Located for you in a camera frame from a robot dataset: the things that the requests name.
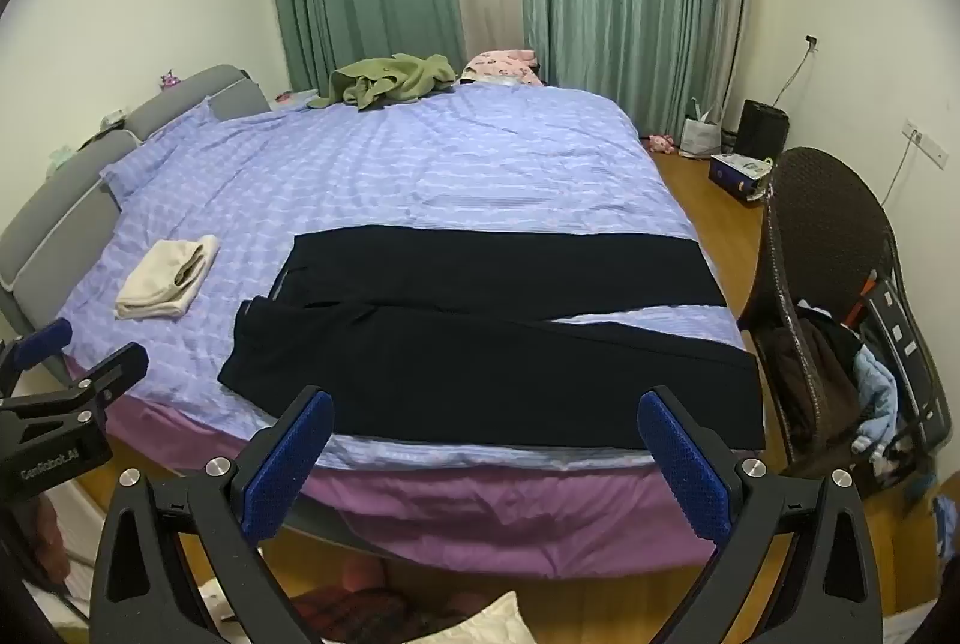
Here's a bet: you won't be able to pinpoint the blue cardboard box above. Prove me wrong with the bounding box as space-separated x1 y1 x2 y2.
708 153 775 199

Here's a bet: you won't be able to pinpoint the purple mattress cover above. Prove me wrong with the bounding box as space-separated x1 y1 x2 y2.
64 355 721 577

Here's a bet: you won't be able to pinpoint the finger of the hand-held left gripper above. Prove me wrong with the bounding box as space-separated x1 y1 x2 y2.
64 342 149 418
0 317 74 391

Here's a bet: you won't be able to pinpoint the light blue garment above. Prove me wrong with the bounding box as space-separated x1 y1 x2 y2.
851 344 901 457

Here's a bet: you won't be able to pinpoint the grey padded headboard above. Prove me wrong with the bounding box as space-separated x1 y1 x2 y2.
0 64 271 330

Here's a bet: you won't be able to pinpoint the white shopping bag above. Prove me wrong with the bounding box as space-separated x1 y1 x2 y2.
679 98 725 157

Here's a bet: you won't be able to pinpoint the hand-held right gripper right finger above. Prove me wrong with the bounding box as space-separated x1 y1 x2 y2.
636 385 886 644

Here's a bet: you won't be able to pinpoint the cream folded cloth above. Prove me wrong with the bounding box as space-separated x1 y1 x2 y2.
115 235 221 320

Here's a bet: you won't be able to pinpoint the green garment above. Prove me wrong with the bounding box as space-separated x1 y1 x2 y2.
307 53 457 112

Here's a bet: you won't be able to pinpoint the blue striped bed sheet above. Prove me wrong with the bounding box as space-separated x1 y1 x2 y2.
58 86 751 472

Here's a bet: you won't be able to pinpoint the pink patterned garment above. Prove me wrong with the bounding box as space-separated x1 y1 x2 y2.
461 47 542 88

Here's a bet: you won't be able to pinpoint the brown wicker chair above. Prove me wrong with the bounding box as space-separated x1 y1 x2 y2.
739 147 912 480

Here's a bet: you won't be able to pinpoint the dark brown garment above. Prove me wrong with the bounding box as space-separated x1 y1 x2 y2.
769 306 863 446

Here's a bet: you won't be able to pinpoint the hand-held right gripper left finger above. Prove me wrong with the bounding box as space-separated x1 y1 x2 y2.
88 384 346 644

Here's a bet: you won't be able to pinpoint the black pants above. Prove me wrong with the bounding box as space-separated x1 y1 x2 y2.
217 225 767 451

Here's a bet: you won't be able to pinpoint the cream pillow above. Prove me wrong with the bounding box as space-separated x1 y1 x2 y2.
420 590 537 644

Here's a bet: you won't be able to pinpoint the red plaid cloth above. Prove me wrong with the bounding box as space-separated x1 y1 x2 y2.
289 588 421 644

